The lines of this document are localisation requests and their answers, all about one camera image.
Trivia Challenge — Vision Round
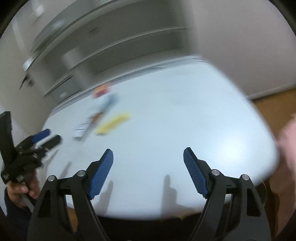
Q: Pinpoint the white desk hutch shelf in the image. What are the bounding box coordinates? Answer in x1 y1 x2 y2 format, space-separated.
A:
16 1 194 102

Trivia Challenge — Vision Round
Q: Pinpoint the yellow plastic tube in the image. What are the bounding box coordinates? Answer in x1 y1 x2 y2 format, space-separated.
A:
96 113 130 135

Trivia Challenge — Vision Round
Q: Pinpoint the pink bedding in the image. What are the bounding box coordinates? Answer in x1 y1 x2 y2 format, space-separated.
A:
269 113 296 237

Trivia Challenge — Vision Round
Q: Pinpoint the pink and yellow small box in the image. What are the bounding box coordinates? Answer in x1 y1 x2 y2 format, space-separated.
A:
93 83 110 98

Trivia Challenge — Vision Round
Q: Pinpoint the person's left hand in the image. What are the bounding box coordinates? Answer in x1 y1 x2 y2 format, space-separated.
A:
6 171 41 208

